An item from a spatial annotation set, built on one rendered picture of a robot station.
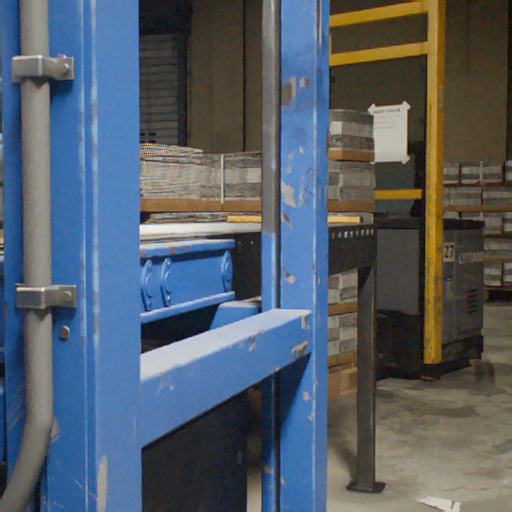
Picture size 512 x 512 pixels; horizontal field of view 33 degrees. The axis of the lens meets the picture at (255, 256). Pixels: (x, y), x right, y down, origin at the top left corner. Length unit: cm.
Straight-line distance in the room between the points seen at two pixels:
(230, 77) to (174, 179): 748
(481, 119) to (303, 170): 859
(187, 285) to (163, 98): 970
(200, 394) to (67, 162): 29
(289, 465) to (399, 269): 332
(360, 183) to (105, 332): 341
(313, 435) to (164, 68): 978
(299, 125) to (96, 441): 67
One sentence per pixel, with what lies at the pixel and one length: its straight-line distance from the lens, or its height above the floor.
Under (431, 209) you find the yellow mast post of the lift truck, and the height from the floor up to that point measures 84.
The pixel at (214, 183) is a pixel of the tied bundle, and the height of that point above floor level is 95.
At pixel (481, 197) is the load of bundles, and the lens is 825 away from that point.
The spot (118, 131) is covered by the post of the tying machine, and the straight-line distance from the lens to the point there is 68.
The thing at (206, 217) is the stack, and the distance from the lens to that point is 317.
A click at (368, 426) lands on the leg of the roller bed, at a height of 19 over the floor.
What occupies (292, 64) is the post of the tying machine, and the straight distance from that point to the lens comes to 123.
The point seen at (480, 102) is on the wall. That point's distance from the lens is 979.
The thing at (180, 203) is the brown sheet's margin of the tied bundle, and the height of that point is 86.
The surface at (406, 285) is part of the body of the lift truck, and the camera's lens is 452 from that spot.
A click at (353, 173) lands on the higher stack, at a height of 101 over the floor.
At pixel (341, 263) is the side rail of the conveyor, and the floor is 70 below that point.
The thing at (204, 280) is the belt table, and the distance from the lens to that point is 123.
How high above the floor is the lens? 84
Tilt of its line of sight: 3 degrees down
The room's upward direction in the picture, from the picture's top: straight up
